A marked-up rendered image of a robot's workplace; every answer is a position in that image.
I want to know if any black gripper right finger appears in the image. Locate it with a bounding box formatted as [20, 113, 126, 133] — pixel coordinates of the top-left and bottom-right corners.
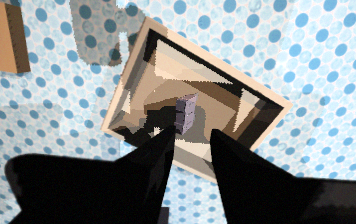
[210, 129, 356, 224]

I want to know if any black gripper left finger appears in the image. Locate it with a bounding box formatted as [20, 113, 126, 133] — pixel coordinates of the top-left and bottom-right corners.
[4, 125, 176, 224]

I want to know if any black fuse block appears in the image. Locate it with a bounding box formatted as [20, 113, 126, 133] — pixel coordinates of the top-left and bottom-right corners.
[157, 207, 170, 224]

